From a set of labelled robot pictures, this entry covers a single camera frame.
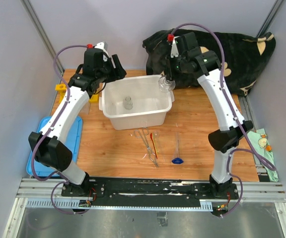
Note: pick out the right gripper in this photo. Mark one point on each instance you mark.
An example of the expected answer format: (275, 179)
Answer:
(169, 61)

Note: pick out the clear acrylic tube rack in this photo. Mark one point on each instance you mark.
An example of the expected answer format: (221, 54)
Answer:
(86, 108)

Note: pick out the graduated cylinder blue base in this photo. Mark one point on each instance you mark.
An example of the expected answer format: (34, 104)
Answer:
(176, 156)

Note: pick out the white plastic bin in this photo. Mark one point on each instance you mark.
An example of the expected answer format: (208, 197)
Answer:
(150, 105)

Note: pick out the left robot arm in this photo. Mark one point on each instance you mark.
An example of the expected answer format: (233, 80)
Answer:
(48, 146)

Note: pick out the metal crucible tongs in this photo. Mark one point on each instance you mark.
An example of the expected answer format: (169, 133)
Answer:
(143, 134)

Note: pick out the red yellow green spatula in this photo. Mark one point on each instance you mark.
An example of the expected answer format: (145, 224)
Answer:
(154, 145)

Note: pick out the black floral blanket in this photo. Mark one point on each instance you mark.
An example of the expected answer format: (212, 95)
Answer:
(245, 57)

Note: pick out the glass petri dish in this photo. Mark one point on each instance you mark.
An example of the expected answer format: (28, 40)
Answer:
(166, 85)

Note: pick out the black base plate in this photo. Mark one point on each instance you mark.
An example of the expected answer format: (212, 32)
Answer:
(144, 193)

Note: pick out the small glass beaker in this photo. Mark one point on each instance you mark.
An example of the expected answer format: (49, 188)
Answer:
(127, 103)

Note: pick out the yellow test tube rack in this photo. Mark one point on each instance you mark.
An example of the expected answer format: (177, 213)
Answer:
(61, 89)

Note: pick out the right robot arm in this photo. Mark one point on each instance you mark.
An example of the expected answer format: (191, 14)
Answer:
(187, 58)

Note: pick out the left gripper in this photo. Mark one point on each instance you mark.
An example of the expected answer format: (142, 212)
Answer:
(120, 72)

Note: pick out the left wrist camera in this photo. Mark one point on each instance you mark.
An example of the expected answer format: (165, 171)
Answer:
(102, 46)

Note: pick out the green printed cloth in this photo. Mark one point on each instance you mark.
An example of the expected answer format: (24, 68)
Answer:
(259, 140)

